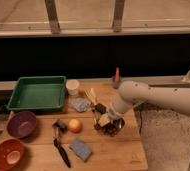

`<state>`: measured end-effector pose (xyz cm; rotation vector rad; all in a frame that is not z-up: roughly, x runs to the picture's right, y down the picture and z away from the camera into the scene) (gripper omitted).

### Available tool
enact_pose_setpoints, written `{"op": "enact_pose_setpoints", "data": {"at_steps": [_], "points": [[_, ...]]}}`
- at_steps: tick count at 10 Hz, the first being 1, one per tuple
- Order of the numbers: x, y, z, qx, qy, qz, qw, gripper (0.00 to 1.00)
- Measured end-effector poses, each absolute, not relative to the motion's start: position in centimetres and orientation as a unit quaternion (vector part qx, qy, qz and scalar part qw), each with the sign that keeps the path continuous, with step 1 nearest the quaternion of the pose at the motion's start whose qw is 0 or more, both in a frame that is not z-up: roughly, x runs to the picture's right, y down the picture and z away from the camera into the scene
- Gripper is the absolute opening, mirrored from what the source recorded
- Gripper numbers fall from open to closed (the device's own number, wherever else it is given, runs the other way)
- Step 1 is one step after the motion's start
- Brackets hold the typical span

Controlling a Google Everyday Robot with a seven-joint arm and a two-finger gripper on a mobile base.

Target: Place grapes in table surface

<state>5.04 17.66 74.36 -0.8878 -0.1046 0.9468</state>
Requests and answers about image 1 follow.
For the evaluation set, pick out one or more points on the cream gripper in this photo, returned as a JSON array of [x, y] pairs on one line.
[[103, 120]]

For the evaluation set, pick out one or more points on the black-handled knife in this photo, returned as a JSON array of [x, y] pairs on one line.
[[62, 152]]

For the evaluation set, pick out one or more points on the crumpled blue-white cloth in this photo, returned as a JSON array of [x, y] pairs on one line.
[[80, 104]]

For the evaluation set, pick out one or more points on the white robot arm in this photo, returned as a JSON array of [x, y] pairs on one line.
[[130, 93]]

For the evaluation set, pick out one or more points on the white paper cup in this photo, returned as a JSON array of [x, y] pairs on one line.
[[72, 87]]

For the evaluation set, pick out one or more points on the orange bowl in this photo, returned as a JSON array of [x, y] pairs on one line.
[[11, 152]]

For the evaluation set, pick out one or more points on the grey cup with orange tool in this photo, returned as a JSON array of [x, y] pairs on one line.
[[116, 79]]

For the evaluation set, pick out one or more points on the wooden-bristle brush black handle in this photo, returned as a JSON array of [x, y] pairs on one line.
[[96, 106]]

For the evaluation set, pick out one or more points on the dark grape bunch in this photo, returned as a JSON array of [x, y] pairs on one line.
[[110, 129]]

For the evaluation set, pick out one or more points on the green plastic tray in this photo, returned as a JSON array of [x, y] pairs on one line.
[[43, 93]]

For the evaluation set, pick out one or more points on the blue sponge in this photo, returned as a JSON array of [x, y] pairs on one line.
[[82, 150]]

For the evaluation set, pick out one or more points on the yellow onion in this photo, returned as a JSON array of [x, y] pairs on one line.
[[75, 125]]

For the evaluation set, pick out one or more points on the purple bowl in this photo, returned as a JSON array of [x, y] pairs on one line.
[[22, 124]]

